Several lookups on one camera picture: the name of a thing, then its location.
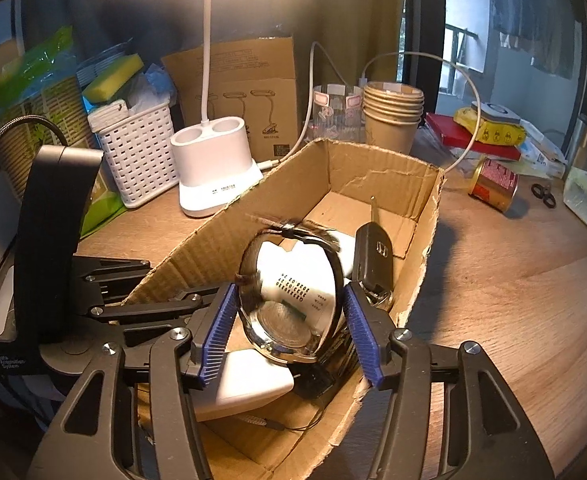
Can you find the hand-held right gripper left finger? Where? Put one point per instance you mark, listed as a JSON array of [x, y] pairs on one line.
[[218, 330]]

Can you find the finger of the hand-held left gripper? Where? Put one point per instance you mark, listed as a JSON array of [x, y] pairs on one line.
[[148, 310], [103, 275]]

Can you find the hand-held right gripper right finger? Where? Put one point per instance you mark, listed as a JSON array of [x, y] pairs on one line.
[[361, 330]]

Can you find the black car key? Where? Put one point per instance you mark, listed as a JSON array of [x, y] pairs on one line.
[[373, 255]]

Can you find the cardboard box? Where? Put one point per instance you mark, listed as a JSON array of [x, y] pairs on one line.
[[373, 175]]

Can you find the white charger block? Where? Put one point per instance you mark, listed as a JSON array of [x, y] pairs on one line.
[[243, 385]]

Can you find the green plastic packet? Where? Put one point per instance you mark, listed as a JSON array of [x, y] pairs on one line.
[[101, 205]]

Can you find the small black adapter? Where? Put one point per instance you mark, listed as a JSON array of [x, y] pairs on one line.
[[313, 382]]

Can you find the white plug adapter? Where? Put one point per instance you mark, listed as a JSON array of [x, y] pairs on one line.
[[346, 255]]

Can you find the green snack bag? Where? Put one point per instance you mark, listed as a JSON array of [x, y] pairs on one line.
[[48, 120]]

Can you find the white woven plastic basket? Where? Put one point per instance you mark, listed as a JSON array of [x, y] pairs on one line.
[[138, 160]]

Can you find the person's striped clothing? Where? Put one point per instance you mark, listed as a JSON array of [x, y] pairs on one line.
[[18, 400]]

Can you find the white desk lamp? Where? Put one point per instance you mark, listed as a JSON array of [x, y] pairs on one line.
[[213, 170]]

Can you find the green plastic bag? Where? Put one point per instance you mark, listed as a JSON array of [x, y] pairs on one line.
[[28, 70]]

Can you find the yellow green sponge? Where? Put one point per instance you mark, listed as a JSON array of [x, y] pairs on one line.
[[113, 80]]

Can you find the blue white plastic bag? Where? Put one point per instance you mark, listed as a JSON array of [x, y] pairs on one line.
[[156, 85]]

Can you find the red tin can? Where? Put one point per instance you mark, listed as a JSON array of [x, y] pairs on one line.
[[493, 185]]

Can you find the stack of brown paper cups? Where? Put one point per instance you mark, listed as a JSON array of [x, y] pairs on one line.
[[391, 130]]

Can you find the red flat box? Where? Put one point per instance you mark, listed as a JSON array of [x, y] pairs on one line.
[[443, 130]]

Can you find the clear cup with stickers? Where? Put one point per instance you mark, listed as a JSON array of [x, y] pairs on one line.
[[331, 110]]

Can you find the black scissors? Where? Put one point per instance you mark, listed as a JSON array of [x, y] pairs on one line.
[[537, 191]]

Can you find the yellow packet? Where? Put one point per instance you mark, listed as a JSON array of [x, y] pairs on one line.
[[498, 135]]

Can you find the cardboard lamp package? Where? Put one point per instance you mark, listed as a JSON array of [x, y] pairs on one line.
[[268, 90]]

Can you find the white paper boxes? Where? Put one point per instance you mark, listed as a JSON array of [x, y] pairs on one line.
[[538, 145]]

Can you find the small white flat box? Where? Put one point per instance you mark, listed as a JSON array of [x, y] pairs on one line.
[[498, 112]]

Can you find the pale yellow plastic bag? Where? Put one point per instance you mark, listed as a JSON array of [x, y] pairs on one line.
[[581, 195]]

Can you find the hanging clothes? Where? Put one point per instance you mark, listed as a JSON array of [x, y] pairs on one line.
[[538, 20]]

